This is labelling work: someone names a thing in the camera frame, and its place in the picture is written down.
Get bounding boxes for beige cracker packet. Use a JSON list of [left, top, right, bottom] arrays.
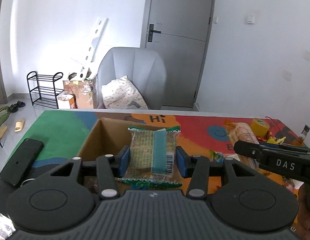
[[224, 120, 259, 170]]

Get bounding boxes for green clear biscuit packet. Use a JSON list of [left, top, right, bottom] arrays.
[[119, 126, 182, 190]]

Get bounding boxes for yellow toy clutter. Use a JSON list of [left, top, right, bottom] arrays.
[[256, 131, 286, 145]]

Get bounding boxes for glass bottle black cap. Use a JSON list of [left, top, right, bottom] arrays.
[[291, 125, 310, 147]]

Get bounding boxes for yellow tape roll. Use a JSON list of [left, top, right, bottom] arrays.
[[250, 118, 270, 138]]

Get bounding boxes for black smartphone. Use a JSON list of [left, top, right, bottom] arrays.
[[0, 138, 44, 186]]

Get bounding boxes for silver foil bag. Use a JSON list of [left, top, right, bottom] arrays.
[[0, 213, 15, 240]]

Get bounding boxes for open cardboard box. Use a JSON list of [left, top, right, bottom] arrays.
[[76, 117, 185, 196]]

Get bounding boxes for colourful cartoon table mat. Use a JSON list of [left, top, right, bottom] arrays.
[[0, 109, 308, 205]]

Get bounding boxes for beige slipper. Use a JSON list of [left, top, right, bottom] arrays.
[[0, 126, 8, 139], [15, 119, 25, 132]]

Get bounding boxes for white paper bucket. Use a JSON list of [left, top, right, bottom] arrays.
[[57, 93, 76, 109]]

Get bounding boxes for black sandals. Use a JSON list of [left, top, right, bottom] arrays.
[[7, 101, 26, 113]]

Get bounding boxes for green floor mat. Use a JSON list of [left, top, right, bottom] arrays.
[[0, 106, 10, 127]]

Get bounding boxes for black shoe rack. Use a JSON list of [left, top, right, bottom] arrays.
[[26, 71, 63, 109]]

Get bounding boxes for brown cardboard box on floor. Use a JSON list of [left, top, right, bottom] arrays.
[[63, 79, 98, 109]]

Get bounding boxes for white dotted pillow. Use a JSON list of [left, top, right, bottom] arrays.
[[101, 76, 148, 109]]

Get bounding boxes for white perforated board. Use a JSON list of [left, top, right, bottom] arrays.
[[77, 17, 108, 81]]

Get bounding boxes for grey armchair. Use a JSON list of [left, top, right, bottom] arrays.
[[96, 47, 167, 109]]

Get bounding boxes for grey door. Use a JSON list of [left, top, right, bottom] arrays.
[[141, 0, 214, 108]]

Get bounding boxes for white light switch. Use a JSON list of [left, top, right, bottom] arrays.
[[246, 14, 255, 24]]

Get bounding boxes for black door handle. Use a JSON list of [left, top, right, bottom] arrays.
[[147, 24, 162, 42]]

